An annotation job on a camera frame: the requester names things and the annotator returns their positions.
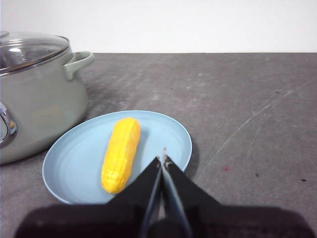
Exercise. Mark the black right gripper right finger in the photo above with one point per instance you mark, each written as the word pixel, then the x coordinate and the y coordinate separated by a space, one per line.
pixel 210 218

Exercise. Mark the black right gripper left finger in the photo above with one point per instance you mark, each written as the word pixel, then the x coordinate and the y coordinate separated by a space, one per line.
pixel 111 218

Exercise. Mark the yellow corn cob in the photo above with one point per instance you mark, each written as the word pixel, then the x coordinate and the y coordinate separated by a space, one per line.
pixel 121 156

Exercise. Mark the glass lid with green knob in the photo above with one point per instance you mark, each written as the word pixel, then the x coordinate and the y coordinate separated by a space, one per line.
pixel 32 49

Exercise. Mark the light blue round plate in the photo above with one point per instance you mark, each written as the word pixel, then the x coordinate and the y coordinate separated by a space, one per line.
pixel 79 158

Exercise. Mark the pale green electric steamer pot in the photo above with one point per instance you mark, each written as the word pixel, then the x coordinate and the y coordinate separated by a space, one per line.
pixel 39 106

